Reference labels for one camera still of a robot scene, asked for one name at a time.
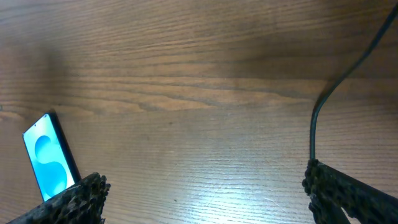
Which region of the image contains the black USB charging cable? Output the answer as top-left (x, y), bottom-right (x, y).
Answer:
top-left (308, 2), bottom-right (398, 161)

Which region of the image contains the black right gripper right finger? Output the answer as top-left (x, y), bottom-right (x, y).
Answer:
top-left (302, 159), bottom-right (397, 224)

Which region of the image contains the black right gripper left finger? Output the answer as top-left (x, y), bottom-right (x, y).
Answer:
top-left (9, 172), bottom-right (111, 224)

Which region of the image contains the blue Samsung Galaxy smartphone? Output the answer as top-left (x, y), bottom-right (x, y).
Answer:
top-left (22, 110), bottom-right (81, 202)

